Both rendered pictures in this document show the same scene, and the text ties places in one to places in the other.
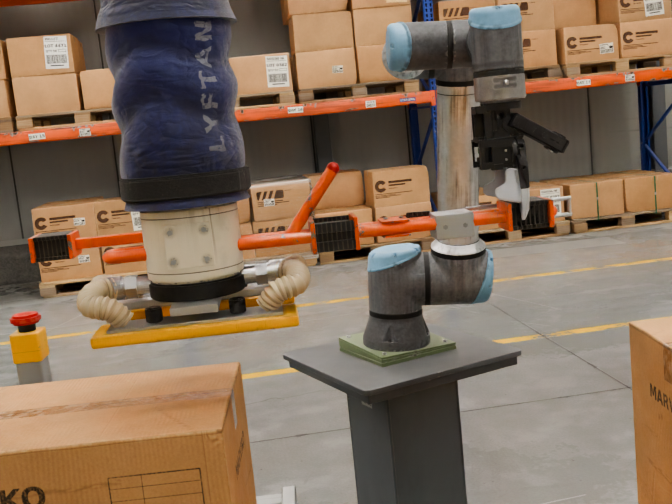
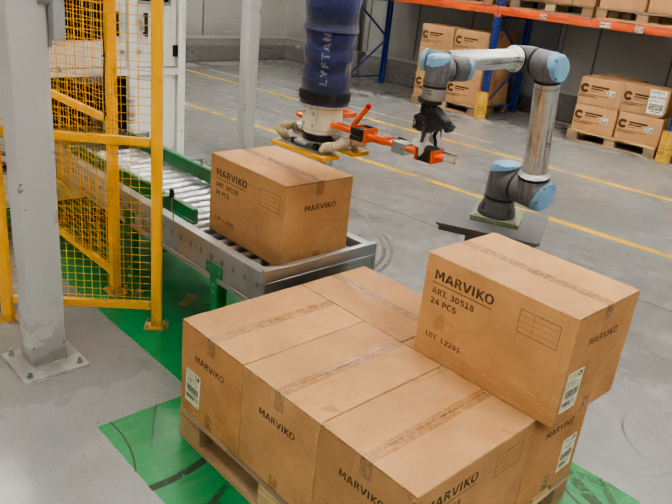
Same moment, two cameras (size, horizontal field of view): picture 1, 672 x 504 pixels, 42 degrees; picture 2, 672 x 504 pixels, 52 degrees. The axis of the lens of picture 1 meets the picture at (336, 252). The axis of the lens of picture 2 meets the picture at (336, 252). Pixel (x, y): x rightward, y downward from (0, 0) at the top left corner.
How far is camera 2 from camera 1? 2.11 m
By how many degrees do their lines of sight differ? 47
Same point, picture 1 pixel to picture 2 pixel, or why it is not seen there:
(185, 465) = (277, 194)
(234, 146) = (332, 85)
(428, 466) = not seen: hidden behind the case
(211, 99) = (325, 64)
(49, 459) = (249, 173)
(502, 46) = (428, 75)
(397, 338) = (485, 209)
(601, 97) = not seen: outside the picture
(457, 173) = (531, 132)
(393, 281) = (493, 179)
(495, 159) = (418, 125)
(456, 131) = (534, 109)
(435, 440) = not seen: hidden behind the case
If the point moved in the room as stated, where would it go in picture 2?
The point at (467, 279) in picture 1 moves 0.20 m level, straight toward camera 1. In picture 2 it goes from (525, 193) to (494, 197)
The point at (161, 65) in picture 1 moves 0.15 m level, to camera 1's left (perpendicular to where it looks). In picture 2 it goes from (309, 47) to (287, 42)
